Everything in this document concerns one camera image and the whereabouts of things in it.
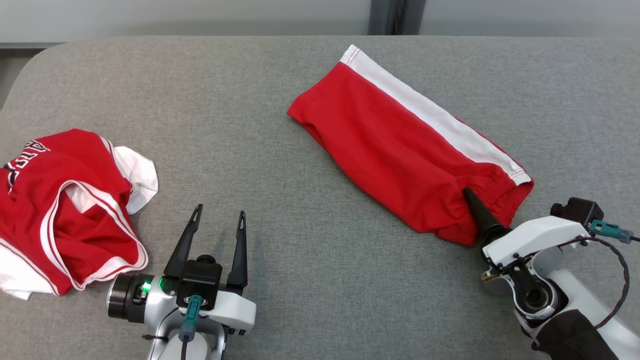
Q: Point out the red jersey with white sleeves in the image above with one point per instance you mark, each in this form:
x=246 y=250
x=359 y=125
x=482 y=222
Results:
x=75 y=200

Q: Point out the grey metal partition post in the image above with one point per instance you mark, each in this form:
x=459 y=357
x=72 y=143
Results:
x=397 y=15

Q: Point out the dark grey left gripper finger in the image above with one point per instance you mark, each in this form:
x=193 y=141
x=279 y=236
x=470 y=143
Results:
x=239 y=260
x=182 y=250

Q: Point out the red shorts with white stripe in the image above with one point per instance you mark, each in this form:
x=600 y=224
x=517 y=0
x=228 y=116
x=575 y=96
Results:
x=390 y=145

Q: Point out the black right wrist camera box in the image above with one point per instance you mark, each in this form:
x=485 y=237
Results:
x=577 y=210

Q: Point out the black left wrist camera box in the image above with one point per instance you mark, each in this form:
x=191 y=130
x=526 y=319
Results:
x=200 y=280

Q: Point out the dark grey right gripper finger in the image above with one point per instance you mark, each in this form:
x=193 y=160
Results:
x=484 y=220

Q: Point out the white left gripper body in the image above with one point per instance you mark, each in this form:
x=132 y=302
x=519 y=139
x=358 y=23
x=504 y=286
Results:
x=235 y=310

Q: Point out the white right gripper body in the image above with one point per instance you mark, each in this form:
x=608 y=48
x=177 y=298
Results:
x=535 y=237

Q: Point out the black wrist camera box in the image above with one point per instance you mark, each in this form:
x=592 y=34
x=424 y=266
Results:
x=200 y=280
x=577 y=210

